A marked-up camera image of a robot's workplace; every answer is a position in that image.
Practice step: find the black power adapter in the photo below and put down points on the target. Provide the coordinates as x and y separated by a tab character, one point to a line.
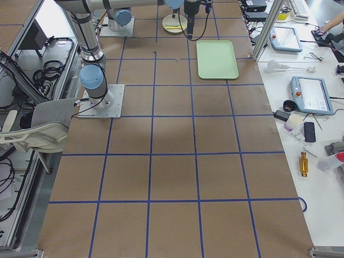
281	115

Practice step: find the white keyboard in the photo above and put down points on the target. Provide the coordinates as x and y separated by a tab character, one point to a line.
298	9

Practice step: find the aluminium frame post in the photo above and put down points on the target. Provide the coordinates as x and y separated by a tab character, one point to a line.
264	35

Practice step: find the lower blue teach pendant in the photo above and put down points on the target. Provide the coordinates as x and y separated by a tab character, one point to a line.
311	95

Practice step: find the yellow plastic fork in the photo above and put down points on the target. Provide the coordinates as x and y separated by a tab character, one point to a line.
173	27

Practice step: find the gold metal cylinder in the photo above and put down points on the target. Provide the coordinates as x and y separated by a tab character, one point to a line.
303	164

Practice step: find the upper blue teach pendant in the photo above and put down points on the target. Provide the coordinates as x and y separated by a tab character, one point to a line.
285	39

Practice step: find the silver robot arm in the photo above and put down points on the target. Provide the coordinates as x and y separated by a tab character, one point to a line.
93	75

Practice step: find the grey office chair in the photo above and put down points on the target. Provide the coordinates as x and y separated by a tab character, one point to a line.
49	127

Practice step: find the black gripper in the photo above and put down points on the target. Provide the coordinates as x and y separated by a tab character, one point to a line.
190	8

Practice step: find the blue teach pendant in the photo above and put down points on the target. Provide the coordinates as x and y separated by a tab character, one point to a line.
285	39
311	95

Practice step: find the cream round plate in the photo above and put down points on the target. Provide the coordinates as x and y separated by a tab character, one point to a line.
175	24

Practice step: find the light green tray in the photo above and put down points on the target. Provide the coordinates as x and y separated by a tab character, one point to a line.
216	60

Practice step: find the white paper cup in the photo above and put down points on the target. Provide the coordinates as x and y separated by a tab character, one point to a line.
293	121

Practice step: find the black smartphone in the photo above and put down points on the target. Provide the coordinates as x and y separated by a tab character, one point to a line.
309	132

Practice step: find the yellow container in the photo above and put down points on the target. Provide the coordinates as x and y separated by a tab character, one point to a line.
283	14

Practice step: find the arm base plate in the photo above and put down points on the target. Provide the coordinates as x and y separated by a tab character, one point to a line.
110	107
111	29

